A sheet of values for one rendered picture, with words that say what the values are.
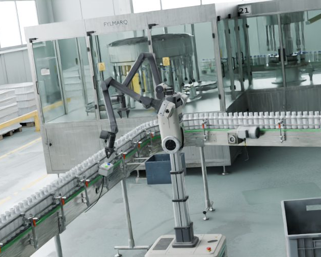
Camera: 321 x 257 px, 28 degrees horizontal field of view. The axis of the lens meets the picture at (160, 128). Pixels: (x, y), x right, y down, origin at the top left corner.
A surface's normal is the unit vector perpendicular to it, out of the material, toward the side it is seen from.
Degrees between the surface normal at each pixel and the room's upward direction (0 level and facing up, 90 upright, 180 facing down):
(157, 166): 90
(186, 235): 90
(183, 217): 90
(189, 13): 90
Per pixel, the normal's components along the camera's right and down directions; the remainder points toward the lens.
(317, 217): -0.15, 0.17
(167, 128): -0.25, 0.38
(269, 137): -0.55, 0.21
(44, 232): 0.96, -0.07
